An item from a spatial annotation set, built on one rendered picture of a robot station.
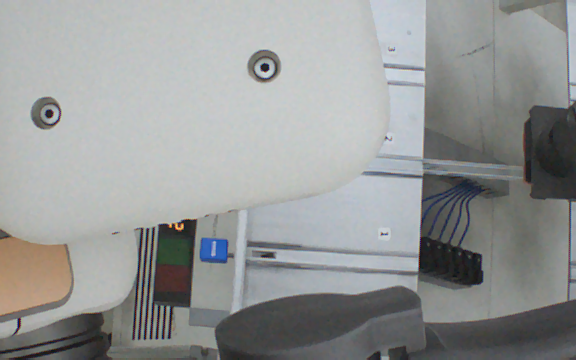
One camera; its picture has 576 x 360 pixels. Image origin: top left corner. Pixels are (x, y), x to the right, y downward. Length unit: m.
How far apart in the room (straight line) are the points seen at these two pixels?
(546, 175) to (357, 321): 0.70
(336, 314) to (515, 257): 1.33
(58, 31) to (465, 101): 1.45
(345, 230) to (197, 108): 0.90
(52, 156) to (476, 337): 0.26
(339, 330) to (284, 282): 0.73
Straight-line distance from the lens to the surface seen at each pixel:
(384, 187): 1.26
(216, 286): 1.73
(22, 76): 0.36
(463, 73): 1.79
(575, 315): 0.57
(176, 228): 1.25
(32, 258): 0.45
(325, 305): 0.54
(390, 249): 1.24
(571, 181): 1.20
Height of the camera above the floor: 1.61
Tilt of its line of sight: 43 degrees down
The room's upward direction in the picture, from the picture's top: 79 degrees clockwise
